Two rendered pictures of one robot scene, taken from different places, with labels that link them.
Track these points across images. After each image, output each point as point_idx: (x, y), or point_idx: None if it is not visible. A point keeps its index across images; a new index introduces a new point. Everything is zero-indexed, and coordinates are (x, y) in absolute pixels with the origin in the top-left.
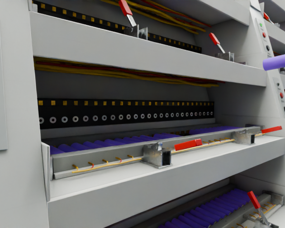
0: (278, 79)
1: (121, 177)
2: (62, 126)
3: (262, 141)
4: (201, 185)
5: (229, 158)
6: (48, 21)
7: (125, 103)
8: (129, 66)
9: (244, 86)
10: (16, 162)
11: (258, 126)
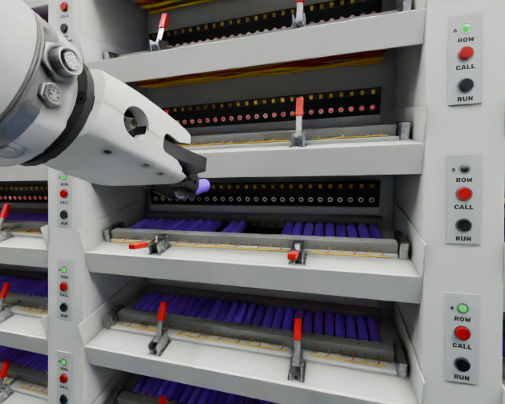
0: (487, 155)
1: (123, 252)
2: (169, 204)
3: (333, 267)
4: (188, 279)
5: (230, 268)
6: None
7: (217, 187)
8: None
9: None
10: (74, 232)
11: (395, 242)
